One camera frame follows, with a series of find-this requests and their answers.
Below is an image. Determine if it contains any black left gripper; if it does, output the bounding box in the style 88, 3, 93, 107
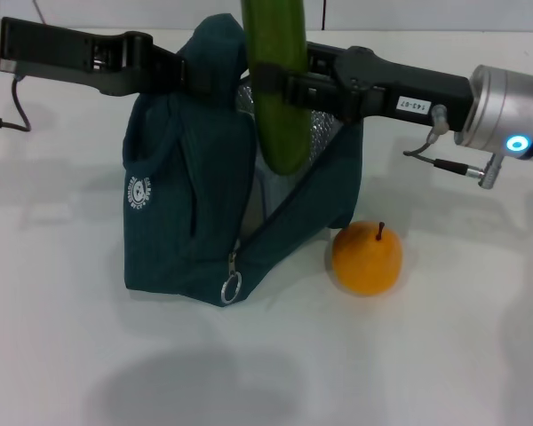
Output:
0, 16, 215, 98

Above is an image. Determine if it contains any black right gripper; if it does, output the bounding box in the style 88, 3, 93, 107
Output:
248, 42, 475, 133

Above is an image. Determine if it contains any green cucumber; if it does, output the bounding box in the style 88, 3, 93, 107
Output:
240, 0, 311, 175

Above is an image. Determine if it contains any dark teal insulated lunch bag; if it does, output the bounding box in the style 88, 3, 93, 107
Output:
122, 12, 363, 308

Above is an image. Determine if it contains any orange pear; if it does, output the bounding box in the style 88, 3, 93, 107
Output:
330, 221, 403, 296

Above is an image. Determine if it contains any left arm grey cable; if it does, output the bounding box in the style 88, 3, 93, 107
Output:
0, 70, 31, 133

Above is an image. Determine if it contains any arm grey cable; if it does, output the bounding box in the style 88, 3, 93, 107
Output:
402, 105, 504, 190
0, 70, 31, 133

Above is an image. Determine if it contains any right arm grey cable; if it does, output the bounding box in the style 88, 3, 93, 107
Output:
402, 105, 504, 190

